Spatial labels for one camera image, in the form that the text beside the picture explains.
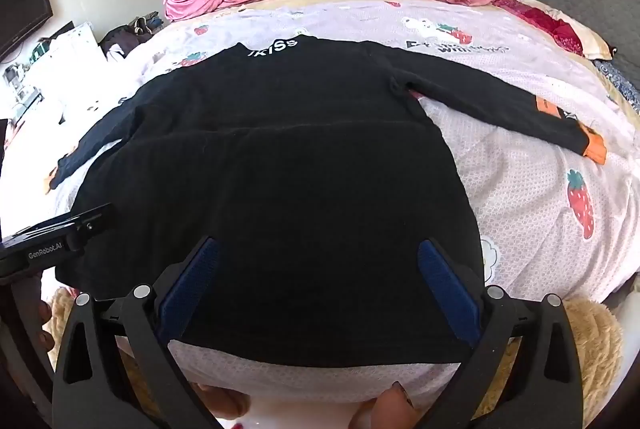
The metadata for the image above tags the tan fluffy rug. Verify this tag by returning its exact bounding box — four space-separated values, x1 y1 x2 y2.
42 286 628 429

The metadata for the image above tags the strawberry printed blanket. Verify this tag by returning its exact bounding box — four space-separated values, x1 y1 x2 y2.
0 1 640 410

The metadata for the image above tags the person's left hand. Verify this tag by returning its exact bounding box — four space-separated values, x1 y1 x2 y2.
38 300 57 349

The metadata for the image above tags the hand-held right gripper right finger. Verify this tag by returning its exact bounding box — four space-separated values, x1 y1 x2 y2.
415 238 585 429

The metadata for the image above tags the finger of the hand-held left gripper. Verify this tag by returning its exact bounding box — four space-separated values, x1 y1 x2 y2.
74 207 117 237
2 204 114 246

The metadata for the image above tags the white drawer cabinet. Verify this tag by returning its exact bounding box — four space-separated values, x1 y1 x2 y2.
30 21 108 110

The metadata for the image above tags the dark clothes pile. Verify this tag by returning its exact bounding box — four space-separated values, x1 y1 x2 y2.
99 11 166 62

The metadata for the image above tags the red patterned pillow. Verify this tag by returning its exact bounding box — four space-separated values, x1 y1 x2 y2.
492 0 613 60

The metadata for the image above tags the black sweater with orange cuffs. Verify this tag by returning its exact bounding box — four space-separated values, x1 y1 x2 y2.
49 38 608 367

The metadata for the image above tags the person's right hand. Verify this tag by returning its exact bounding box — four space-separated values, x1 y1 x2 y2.
192 380 418 429

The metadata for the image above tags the black television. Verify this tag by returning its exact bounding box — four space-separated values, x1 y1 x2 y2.
0 0 53 60

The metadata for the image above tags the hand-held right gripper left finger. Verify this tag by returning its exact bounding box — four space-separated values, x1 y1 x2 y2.
52 236 223 429

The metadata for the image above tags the blue patterned cloth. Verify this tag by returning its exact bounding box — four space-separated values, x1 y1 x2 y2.
592 56 640 114

